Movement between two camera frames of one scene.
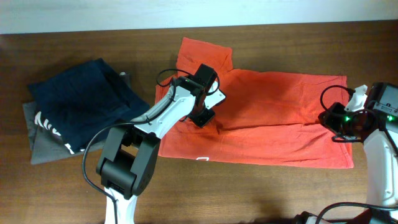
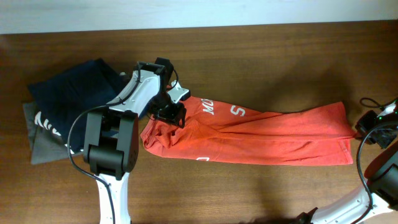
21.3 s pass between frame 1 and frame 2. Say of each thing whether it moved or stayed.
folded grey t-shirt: stayed
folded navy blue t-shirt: stayed
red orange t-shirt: moved
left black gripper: moved
